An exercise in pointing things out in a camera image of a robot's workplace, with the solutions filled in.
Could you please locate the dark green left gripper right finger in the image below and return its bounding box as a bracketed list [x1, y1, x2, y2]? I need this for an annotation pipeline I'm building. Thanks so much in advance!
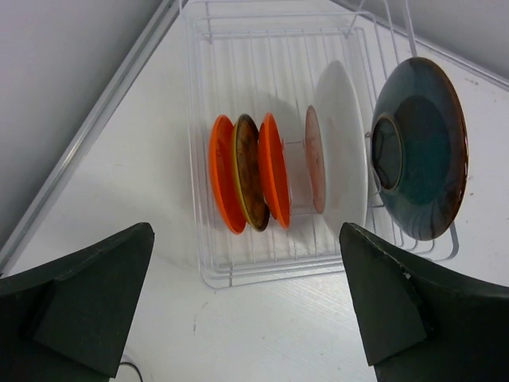
[339, 223, 508, 381]

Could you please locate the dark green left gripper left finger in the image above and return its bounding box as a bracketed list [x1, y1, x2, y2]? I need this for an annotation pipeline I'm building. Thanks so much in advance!
[1, 222, 154, 381]

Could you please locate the small pink plate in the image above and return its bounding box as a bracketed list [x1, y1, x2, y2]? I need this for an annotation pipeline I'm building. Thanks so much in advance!
[305, 105, 326, 213]

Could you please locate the orange plate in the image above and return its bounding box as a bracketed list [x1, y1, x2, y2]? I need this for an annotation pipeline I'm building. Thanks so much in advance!
[208, 115, 247, 235]
[258, 112, 291, 229]

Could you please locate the large white plate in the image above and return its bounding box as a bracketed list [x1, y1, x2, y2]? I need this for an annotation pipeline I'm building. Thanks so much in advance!
[312, 60, 368, 235]

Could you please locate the brown yellow patterned plate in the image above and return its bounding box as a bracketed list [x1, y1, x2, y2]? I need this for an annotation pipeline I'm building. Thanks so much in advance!
[231, 114, 270, 232]

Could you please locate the white wire dish rack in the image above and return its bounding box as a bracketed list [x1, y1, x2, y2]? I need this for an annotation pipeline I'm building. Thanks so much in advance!
[180, 1, 459, 290]

